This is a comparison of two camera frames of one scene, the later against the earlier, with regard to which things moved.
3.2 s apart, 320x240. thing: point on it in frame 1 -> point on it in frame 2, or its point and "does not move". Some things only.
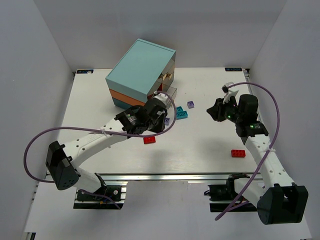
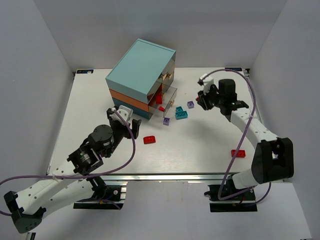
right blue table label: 234,69 does not move
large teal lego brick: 182,115 does not move
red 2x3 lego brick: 238,153 does not move
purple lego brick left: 167,121 does not move
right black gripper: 219,110 -> 206,99
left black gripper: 158,122 -> 122,125
